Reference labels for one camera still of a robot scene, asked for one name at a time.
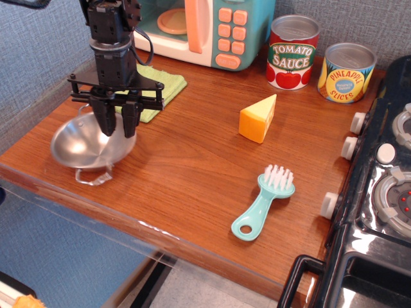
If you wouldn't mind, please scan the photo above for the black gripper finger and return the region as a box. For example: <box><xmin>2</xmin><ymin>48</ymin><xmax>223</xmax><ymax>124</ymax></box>
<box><xmin>89</xmin><ymin>96</ymin><xmax>116</xmax><ymax>137</ymax></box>
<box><xmin>121</xmin><ymin>101</ymin><xmax>143</xmax><ymax>139</ymax></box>

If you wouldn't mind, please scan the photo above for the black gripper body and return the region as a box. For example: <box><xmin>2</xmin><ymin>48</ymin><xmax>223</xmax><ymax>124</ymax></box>
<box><xmin>68</xmin><ymin>37</ymin><xmax>164</xmax><ymax>110</ymax></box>

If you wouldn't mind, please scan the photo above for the stainless steel colander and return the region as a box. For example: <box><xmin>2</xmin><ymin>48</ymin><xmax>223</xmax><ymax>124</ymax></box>
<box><xmin>50</xmin><ymin>105</ymin><xmax>137</xmax><ymax>186</ymax></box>

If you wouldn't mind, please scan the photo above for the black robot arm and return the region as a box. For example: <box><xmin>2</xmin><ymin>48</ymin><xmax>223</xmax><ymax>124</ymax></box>
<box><xmin>68</xmin><ymin>1</ymin><xmax>164</xmax><ymax>138</ymax></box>

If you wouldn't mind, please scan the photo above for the green cloth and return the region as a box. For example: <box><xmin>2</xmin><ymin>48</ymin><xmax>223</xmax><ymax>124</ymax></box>
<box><xmin>114</xmin><ymin>63</ymin><xmax>188</xmax><ymax>124</ymax></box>

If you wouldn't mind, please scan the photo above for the orange microwave plate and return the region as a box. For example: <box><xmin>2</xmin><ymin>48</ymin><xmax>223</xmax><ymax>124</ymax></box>
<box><xmin>157</xmin><ymin>8</ymin><xmax>187</xmax><ymax>35</ymax></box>

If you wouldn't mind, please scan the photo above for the toy microwave oven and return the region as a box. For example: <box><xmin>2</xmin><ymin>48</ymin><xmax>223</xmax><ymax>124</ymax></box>
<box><xmin>134</xmin><ymin>1</ymin><xmax>275</xmax><ymax>71</ymax></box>

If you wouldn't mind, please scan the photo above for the orange cheese wedge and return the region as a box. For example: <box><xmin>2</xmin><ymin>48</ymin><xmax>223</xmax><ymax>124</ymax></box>
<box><xmin>238</xmin><ymin>94</ymin><xmax>277</xmax><ymax>144</ymax></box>

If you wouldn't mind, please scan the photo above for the teal dish brush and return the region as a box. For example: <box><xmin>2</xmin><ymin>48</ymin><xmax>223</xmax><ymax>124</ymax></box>
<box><xmin>231</xmin><ymin>164</ymin><xmax>295</xmax><ymax>241</ymax></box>

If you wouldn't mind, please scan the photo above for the tomato sauce can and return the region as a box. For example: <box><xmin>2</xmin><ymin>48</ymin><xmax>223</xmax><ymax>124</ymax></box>
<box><xmin>266</xmin><ymin>15</ymin><xmax>320</xmax><ymax>90</ymax></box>

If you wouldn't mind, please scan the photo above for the pineapple slices can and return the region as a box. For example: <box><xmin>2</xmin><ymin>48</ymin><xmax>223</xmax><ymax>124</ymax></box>
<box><xmin>317</xmin><ymin>42</ymin><xmax>377</xmax><ymax>104</ymax></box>

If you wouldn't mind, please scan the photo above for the black toy stove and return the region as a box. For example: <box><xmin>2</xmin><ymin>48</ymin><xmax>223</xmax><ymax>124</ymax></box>
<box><xmin>278</xmin><ymin>56</ymin><xmax>410</xmax><ymax>307</ymax></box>

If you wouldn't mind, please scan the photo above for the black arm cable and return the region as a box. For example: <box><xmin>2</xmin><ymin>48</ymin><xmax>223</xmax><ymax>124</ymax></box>
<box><xmin>131</xmin><ymin>27</ymin><xmax>155</xmax><ymax>67</ymax></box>

